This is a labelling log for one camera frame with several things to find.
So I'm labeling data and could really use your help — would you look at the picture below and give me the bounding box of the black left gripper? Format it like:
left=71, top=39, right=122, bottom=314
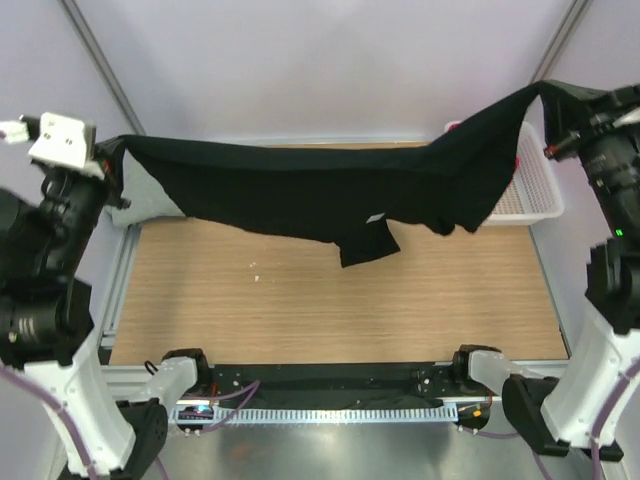
left=41, top=134, right=132, bottom=268

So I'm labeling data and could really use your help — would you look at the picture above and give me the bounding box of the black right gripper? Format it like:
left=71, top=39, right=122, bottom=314
left=542, top=79, right=640, bottom=242

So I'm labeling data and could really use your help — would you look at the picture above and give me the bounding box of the black t shirt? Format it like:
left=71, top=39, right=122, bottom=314
left=94, top=79, right=609, bottom=270

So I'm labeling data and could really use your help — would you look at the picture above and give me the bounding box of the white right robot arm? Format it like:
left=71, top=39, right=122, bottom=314
left=450, top=80, right=639, bottom=464

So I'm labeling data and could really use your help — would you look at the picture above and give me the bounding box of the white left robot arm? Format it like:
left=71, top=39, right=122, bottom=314
left=1, top=167, right=212, bottom=479

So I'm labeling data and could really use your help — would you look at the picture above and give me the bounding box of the white plastic laundry basket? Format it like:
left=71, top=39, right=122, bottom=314
left=442, top=121, right=564, bottom=231

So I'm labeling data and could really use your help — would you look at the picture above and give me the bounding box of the grey folded t shirt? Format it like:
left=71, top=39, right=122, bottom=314
left=106, top=151, right=185, bottom=228

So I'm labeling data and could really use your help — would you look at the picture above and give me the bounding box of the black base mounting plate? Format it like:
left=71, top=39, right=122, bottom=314
left=211, top=362, right=490, bottom=410

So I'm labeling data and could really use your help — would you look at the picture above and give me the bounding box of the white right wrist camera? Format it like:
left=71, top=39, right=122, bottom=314
left=614, top=107, right=640, bottom=128

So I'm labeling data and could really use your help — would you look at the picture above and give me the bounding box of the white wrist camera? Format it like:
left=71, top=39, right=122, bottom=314
left=1, top=112, right=105, bottom=180
left=614, top=107, right=640, bottom=128

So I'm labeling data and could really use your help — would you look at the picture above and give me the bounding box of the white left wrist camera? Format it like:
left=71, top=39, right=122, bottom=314
left=1, top=112, right=105, bottom=180

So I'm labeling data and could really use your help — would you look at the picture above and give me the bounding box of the right aluminium corner post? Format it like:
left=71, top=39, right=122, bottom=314
left=529, top=0, right=593, bottom=84

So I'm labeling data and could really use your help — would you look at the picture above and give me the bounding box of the aluminium corner post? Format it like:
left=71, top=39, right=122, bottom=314
left=529, top=0, right=593, bottom=84
left=57, top=0, right=146, bottom=135

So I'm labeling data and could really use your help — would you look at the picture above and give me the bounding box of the aluminium frame rail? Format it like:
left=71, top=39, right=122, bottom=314
left=102, top=360, right=569, bottom=400

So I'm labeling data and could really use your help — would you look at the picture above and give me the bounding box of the left aluminium corner post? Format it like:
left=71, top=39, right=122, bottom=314
left=57, top=0, right=146, bottom=135

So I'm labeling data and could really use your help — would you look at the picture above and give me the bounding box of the white slotted cable duct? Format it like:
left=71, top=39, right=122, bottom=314
left=170, top=403, right=459, bottom=428

